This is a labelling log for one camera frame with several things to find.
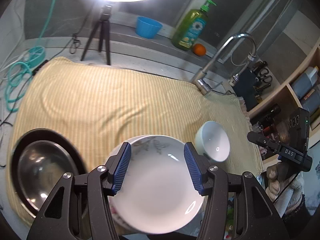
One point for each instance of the black finger of the right gripper seen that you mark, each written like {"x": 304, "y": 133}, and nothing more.
{"x": 263, "y": 142}

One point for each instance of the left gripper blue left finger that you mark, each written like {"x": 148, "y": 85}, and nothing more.
{"x": 119, "y": 167}

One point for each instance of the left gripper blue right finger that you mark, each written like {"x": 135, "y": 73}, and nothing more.
{"x": 191, "y": 156}

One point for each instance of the white plate grey leaves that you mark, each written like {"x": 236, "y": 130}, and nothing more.
{"x": 157, "y": 195}

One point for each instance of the red steel small bowl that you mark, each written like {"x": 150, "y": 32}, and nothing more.
{"x": 39, "y": 168}

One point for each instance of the large steel bowl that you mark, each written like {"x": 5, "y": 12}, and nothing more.
{"x": 36, "y": 135}

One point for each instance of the large pink floral plate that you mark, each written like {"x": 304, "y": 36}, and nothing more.
{"x": 122, "y": 228}

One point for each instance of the gloved right hand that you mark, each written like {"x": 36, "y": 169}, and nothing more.
{"x": 279, "y": 176}

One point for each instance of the white ceramic bowl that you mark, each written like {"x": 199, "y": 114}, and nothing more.
{"x": 212, "y": 141}

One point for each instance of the dark knife block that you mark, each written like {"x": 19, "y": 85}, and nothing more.
{"x": 245, "y": 88}

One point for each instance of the wooden shelf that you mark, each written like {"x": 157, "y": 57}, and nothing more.
{"x": 283, "y": 95}

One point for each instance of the yellow striped cloth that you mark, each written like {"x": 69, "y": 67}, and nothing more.
{"x": 97, "y": 108}

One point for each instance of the black scissors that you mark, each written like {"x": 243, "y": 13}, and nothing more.
{"x": 264, "y": 76}

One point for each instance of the orange fruit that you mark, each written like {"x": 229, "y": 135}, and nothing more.
{"x": 199, "y": 50}

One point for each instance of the green dish soap bottle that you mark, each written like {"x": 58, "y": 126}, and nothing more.
{"x": 191, "y": 26}

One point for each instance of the blue plastic cup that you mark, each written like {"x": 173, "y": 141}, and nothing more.
{"x": 147, "y": 27}

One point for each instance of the teal round power strip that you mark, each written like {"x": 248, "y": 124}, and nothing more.
{"x": 34, "y": 56}

